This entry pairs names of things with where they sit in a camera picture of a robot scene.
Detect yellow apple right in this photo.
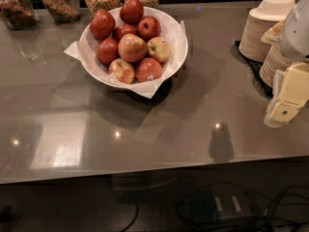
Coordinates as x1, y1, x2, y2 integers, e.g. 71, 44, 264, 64
147, 37, 171, 64

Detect tall stack paper bowls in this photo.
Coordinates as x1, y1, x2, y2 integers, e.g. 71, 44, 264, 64
239, 0, 295, 62

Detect red apple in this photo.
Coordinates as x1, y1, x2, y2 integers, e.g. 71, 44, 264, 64
120, 0, 144, 24
135, 58, 162, 82
112, 24, 137, 42
137, 15, 161, 42
90, 9, 116, 40
97, 38, 118, 65

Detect red apple upper left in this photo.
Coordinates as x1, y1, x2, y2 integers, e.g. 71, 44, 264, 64
90, 9, 116, 40

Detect red apple upper right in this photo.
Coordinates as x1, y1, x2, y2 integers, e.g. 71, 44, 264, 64
137, 15, 161, 42

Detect black cable on floor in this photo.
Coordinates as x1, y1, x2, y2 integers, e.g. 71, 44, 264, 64
119, 201, 140, 232

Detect white bowl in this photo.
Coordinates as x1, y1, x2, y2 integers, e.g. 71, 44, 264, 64
78, 6, 189, 91

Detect black cable bundle right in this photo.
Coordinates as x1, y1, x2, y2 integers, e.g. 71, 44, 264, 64
175, 181, 309, 232

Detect large yellow-red centre apple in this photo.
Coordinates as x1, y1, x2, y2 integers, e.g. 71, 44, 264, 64
118, 34, 147, 63

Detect red apple front right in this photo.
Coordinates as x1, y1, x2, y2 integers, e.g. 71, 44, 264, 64
135, 58, 162, 82

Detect red apple top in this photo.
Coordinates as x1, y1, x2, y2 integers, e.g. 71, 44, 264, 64
120, 0, 144, 24

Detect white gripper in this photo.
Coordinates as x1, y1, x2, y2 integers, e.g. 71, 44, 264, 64
261, 0, 309, 128

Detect yellow-red apple front left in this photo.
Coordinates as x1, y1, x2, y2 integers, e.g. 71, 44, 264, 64
108, 58, 135, 84

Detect red apple centre back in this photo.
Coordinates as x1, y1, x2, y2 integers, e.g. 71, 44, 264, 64
112, 24, 137, 42

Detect black tray mat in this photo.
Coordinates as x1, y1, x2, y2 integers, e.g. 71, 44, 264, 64
235, 41, 273, 99

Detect glass jar far left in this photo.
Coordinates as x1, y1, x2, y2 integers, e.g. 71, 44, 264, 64
0, 0, 36, 30

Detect black power adapter box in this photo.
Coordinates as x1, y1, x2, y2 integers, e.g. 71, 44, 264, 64
189, 189, 260, 225

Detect glass jar with label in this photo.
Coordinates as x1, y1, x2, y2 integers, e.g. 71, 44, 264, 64
42, 0, 80, 23

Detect front stack paper bowls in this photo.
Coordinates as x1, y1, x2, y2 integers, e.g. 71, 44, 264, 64
260, 43, 292, 87

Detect white paper liner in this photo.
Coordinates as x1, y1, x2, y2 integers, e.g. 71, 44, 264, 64
63, 7, 188, 100

